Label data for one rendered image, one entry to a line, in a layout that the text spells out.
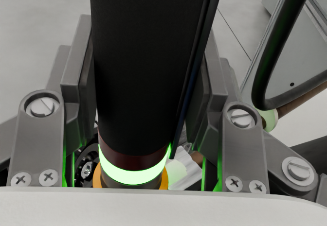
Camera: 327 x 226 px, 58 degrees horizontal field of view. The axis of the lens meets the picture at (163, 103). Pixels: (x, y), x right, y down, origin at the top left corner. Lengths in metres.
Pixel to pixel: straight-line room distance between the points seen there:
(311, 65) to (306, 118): 0.80
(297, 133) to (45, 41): 2.31
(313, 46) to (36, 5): 2.45
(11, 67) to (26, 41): 0.32
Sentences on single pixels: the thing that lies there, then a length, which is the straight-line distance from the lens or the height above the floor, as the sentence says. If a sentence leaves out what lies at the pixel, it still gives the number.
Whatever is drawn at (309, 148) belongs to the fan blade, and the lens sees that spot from 0.29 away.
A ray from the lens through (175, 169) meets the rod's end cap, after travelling 0.21.
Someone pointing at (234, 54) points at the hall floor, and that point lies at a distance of 2.70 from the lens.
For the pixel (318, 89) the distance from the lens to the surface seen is 0.33.
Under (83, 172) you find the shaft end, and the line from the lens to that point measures 0.36.
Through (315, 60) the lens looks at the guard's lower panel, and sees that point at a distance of 1.32.
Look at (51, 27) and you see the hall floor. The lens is 2.79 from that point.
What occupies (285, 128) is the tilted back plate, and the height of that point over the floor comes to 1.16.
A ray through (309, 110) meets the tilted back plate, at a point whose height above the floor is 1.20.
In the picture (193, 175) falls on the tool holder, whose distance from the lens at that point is 0.21.
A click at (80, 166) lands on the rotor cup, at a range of 0.39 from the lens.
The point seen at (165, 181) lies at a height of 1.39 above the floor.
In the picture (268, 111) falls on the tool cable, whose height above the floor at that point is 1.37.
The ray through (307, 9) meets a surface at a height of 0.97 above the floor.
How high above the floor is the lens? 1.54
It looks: 47 degrees down
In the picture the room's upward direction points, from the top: 10 degrees clockwise
